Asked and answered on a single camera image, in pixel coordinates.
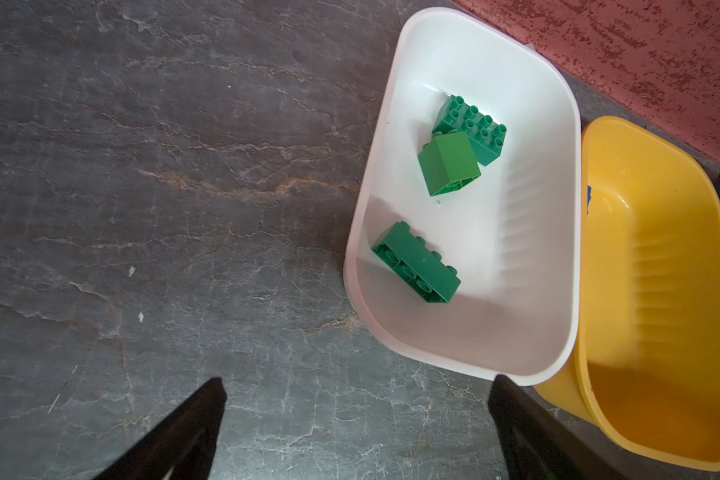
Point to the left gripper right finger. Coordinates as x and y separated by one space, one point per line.
534 444

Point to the green square lego brick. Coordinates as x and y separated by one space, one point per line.
448 163

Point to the yellow plastic bin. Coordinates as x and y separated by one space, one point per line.
646 365

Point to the green studded lego brick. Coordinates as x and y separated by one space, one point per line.
486 136

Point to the dark green lego brick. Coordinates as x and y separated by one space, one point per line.
423 270

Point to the white plastic bin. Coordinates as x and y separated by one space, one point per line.
513 235

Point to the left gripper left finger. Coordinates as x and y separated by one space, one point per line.
181 446

